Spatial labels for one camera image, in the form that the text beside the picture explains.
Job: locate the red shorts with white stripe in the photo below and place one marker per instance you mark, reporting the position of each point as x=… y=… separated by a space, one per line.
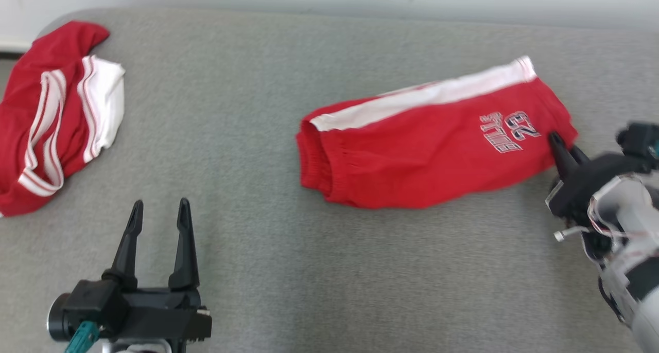
x=412 y=157

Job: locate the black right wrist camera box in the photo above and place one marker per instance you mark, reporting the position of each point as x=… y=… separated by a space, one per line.
x=638 y=137

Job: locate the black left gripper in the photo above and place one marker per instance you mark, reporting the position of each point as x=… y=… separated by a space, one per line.
x=165 y=317

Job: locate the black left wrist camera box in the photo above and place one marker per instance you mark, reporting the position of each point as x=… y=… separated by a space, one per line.
x=92 y=306

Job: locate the black and white skirting board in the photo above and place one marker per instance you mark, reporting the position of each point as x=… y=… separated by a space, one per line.
x=13 y=46

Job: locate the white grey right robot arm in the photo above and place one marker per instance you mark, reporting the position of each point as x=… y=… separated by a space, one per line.
x=649 y=317

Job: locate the red jersey with white sleeves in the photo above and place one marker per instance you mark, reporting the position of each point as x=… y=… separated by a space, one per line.
x=20 y=137

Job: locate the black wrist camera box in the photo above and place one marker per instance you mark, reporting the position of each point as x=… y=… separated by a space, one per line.
x=92 y=306
x=638 y=137

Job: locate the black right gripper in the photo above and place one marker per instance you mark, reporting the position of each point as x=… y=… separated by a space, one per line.
x=587 y=183

